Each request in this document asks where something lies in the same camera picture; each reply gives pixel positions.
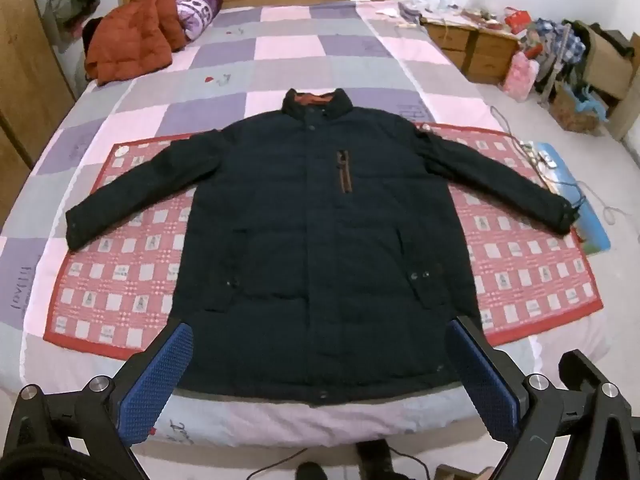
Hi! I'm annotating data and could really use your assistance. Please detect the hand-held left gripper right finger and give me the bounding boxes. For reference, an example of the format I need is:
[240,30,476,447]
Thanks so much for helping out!
[446,316,640,480]

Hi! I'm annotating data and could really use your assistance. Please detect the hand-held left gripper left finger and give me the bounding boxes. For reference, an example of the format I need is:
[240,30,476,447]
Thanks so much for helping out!
[0,318,195,480]

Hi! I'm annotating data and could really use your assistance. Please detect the dark navy padded jacket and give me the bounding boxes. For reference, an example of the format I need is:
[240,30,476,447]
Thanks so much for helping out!
[65,87,581,408]

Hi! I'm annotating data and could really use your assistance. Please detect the blue plaid clothes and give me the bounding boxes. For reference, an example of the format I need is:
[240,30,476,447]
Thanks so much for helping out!
[535,17,586,66]

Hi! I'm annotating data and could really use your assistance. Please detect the red checkered mat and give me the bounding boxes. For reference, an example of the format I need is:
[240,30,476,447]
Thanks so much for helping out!
[44,122,606,361]

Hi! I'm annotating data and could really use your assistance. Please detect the blue book on floor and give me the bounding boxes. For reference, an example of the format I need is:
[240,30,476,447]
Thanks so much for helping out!
[537,142,612,256]

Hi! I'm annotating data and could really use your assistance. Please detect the white power strip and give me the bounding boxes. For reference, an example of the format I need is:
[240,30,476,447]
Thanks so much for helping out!
[520,140,558,168]

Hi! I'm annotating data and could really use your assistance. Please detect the wicker basket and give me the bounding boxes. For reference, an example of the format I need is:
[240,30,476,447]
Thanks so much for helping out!
[552,82,601,133]

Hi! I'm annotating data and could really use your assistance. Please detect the pink bag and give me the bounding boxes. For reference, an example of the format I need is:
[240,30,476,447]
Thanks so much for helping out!
[502,52,541,98]

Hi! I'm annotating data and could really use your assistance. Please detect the wooden nightstand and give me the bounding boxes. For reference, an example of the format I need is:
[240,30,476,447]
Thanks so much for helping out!
[420,12,521,85]

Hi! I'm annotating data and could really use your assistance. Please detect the wooden wardrobe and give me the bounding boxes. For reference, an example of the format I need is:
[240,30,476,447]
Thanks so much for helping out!
[0,0,76,221]

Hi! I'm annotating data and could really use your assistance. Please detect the cardboard box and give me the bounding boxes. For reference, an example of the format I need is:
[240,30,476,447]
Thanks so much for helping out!
[582,22,640,101]

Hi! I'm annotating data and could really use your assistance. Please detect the bed with purple checkered sheet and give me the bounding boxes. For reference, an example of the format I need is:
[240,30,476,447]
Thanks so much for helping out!
[0,0,623,456]

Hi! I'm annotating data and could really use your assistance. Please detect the orange down jacket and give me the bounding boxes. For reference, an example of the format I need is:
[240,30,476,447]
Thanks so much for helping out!
[82,0,187,87]

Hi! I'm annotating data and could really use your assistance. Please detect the purple printed pillow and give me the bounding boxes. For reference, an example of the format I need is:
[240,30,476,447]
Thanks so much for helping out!
[174,0,223,43]

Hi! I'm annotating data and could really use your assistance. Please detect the black cable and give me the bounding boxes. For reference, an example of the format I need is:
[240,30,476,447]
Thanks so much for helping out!
[250,447,311,480]

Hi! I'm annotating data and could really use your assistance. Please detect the grey cable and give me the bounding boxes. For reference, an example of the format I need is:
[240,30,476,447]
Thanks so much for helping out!
[565,180,621,223]

